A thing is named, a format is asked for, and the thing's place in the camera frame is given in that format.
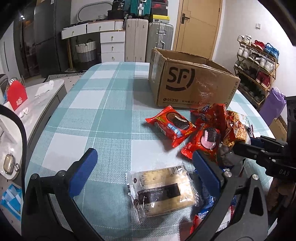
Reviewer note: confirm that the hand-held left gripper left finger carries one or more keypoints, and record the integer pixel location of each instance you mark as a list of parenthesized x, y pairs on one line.
[(85, 166)]

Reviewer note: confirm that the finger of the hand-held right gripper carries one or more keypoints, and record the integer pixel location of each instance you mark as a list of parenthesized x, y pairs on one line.
[(247, 150), (255, 141)]

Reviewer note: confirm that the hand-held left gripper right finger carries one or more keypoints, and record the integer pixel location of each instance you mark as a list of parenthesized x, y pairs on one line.
[(205, 171)]

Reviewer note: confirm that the orange noodle snack packet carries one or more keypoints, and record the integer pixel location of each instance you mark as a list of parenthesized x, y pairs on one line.
[(235, 129)]

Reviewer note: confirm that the red cookie packet pink cream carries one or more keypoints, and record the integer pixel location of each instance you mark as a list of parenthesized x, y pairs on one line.
[(203, 140)]

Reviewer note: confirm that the blue snack packet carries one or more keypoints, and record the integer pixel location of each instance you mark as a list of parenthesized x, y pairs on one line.
[(205, 209)]

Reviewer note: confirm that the clear cracker packet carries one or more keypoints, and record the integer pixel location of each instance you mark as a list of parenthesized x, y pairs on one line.
[(161, 197)]

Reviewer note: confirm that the small brown cardboard box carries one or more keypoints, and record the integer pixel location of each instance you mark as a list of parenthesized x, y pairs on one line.
[(278, 129)]

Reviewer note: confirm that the purple bag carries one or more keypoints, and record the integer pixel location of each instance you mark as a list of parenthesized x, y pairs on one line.
[(272, 106)]

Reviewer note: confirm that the wooden shoe rack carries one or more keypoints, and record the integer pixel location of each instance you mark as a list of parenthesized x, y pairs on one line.
[(272, 80)]

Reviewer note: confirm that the group of shoes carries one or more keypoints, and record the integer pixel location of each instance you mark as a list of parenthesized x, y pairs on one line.
[(261, 62)]

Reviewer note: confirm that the white side table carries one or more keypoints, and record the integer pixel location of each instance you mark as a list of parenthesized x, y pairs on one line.
[(41, 104)]

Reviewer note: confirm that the earbuds case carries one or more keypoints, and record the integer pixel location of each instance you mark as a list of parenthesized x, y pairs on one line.
[(9, 162)]

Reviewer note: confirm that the blue patterned packaging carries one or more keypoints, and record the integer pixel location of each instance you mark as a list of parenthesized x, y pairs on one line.
[(11, 199)]

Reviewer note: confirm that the white tissue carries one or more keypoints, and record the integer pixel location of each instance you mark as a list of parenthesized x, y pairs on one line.
[(44, 89)]

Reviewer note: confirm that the red gift bag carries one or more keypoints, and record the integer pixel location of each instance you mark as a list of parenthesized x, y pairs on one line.
[(17, 96)]

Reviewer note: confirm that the grey white woven basket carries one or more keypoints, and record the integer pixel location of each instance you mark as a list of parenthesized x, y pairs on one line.
[(85, 53)]

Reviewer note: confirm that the wooden door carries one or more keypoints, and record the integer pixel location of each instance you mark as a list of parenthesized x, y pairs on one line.
[(198, 27)]

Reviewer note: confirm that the white desk with drawers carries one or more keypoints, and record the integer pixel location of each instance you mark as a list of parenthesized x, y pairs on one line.
[(113, 37)]

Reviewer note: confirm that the dark tall cabinet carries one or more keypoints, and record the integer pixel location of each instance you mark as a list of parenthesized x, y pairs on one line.
[(25, 46)]

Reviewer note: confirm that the beige suitcase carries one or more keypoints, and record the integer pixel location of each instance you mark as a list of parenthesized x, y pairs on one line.
[(136, 39)]

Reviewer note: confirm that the silver suitcase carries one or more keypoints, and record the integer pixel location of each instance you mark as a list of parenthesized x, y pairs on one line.
[(159, 41)]

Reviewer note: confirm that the dark grey fridge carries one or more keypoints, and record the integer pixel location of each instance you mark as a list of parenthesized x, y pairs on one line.
[(46, 34)]

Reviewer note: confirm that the black bag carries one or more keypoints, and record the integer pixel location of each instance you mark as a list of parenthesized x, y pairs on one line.
[(116, 15)]

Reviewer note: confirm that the arched mirror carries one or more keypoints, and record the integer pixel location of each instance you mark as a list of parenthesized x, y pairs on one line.
[(97, 11)]

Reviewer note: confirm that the yellow black box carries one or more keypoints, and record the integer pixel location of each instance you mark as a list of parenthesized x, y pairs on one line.
[(160, 18)]

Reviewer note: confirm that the black red shoe box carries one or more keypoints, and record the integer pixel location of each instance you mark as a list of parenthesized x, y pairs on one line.
[(159, 7)]

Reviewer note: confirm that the teal suitcase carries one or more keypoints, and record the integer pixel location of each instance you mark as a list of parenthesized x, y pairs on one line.
[(140, 8)]

